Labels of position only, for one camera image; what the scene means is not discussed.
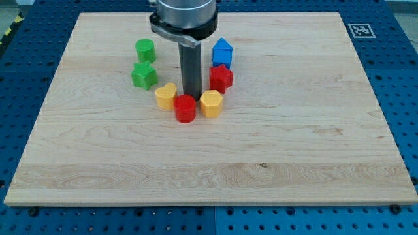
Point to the blue house-shaped block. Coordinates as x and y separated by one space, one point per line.
222 53

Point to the white fiducial marker tag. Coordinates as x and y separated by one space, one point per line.
361 30

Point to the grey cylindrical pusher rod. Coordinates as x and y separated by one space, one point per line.
191 70

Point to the yellow black hazard tape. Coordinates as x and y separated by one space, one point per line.
12 30

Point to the yellow pentagon block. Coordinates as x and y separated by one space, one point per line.
211 103

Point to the red cylinder block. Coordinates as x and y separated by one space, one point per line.
185 108

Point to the green cylinder block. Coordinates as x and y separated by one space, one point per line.
145 50

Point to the yellow heart block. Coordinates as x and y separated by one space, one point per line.
165 96

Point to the green star block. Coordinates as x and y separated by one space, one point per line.
144 75

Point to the wooden board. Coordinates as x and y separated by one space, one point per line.
300 125

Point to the red star block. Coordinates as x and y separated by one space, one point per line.
221 78

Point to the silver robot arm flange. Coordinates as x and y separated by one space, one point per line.
186 22

